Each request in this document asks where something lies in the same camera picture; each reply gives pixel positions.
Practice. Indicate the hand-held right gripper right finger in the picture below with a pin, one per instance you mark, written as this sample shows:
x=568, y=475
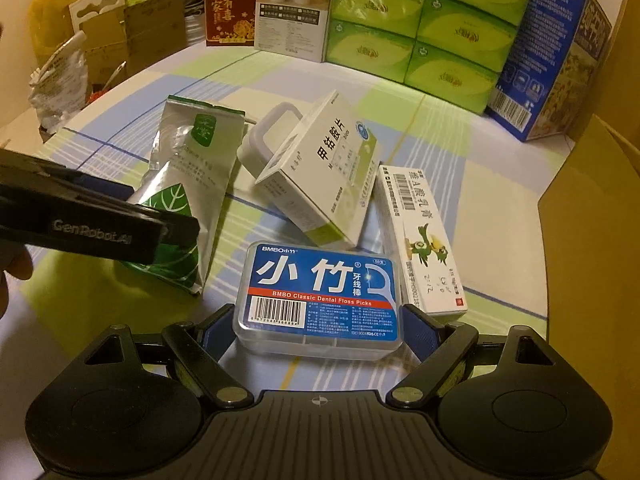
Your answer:
x=417, y=332

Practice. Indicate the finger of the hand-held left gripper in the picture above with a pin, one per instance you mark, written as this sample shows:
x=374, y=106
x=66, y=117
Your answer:
x=50, y=172
x=180, y=232

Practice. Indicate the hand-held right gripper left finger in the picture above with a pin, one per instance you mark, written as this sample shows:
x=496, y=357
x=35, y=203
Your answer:
x=215, y=335

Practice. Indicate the silver foil tea pouch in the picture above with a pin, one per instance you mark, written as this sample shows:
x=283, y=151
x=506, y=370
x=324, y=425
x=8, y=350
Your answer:
x=200, y=160

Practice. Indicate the white ointment box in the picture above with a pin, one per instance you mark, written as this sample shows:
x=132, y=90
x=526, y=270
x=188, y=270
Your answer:
x=420, y=230

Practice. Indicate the blue dental floss box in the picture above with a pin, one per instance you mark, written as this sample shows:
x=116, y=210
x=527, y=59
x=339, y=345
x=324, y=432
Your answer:
x=320, y=285

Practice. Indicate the white green medicine box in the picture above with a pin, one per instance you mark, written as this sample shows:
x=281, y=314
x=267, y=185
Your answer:
x=325, y=170

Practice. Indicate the large cardboard box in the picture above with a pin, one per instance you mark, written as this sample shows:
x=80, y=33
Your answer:
x=580, y=200

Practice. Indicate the desktop with checked tablecloth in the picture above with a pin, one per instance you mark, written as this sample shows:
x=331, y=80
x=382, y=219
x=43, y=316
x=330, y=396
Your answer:
x=310, y=85

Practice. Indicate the person's left hand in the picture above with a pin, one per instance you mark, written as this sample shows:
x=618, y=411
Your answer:
x=15, y=262

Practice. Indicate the dark wooden tray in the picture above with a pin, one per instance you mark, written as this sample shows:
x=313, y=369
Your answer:
x=50, y=135

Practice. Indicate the crumpled silver plastic bag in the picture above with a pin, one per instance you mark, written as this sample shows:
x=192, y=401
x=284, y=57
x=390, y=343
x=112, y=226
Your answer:
x=57, y=85

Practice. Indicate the small red orange object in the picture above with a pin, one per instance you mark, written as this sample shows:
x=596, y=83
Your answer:
x=97, y=96

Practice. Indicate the brown cardboard carton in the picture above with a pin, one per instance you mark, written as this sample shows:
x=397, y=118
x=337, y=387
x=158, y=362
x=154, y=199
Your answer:
x=155, y=35
x=105, y=57

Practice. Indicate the yellow plastic bag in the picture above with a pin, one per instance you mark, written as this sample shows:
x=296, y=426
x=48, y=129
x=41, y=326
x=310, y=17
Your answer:
x=55, y=10

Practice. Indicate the white die-cut cardboard flap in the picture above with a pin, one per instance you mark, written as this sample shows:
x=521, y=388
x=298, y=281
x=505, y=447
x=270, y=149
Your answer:
x=95, y=10

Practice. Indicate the white shopping bag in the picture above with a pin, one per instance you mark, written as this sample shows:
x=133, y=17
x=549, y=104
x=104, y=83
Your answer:
x=195, y=20

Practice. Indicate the red greeting card box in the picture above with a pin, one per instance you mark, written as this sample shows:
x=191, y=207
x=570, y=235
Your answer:
x=230, y=5

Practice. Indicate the white product box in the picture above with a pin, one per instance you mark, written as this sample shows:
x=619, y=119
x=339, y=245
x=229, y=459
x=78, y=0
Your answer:
x=295, y=20

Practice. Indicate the stack of green tissue packs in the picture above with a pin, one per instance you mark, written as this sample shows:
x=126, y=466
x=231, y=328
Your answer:
x=430, y=35

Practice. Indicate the blue milk carton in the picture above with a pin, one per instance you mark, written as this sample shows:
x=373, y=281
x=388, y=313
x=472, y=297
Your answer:
x=540, y=60

